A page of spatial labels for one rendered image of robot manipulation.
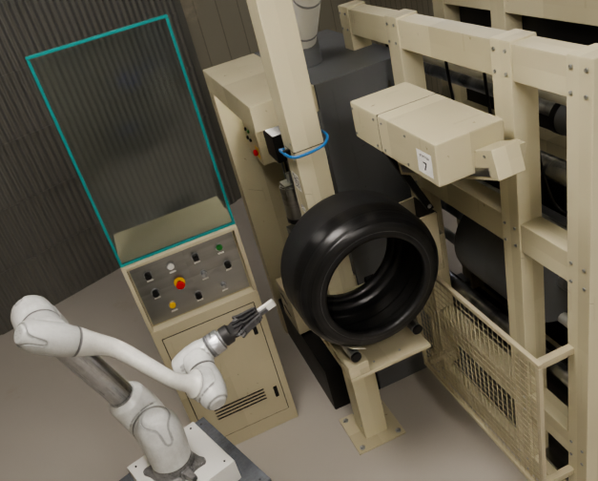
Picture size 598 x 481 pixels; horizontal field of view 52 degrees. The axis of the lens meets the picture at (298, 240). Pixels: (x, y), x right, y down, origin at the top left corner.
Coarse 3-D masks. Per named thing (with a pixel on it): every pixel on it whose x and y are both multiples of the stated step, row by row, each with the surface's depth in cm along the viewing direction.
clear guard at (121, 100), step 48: (96, 48) 231; (144, 48) 237; (48, 96) 232; (96, 96) 238; (144, 96) 245; (192, 96) 251; (96, 144) 246; (144, 144) 252; (192, 144) 260; (96, 192) 254; (144, 192) 261; (192, 192) 268; (144, 240) 270
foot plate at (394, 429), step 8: (384, 408) 332; (352, 416) 333; (384, 416) 328; (392, 416) 327; (344, 424) 330; (352, 424) 328; (392, 424) 322; (400, 424) 321; (352, 432) 323; (360, 432) 322; (384, 432) 319; (392, 432) 317; (400, 432) 316; (352, 440) 319; (360, 440) 318; (368, 440) 317; (376, 440) 316; (384, 440) 314; (360, 448) 313; (368, 448) 313
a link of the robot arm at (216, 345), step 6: (216, 330) 230; (204, 336) 227; (210, 336) 226; (216, 336) 225; (204, 342) 225; (210, 342) 224; (216, 342) 224; (222, 342) 226; (210, 348) 224; (216, 348) 225; (222, 348) 226; (216, 354) 226
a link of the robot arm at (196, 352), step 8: (192, 344) 226; (200, 344) 225; (184, 352) 224; (192, 352) 223; (200, 352) 223; (208, 352) 224; (176, 360) 224; (184, 360) 222; (192, 360) 221; (200, 360) 220; (208, 360) 221; (176, 368) 223; (184, 368) 223; (192, 368) 219
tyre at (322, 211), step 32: (352, 192) 235; (320, 224) 223; (352, 224) 217; (384, 224) 219; (416, 224) 226; (288, 256) 232; (320, 256) 217; (384, 256) 264; (416, 256) 254; (288, 288) 234; (320, 288) 220; (384, 288) 265; (416, 288) 252; (320, 320) 226; (352, 320) 259; (384, 320) 254
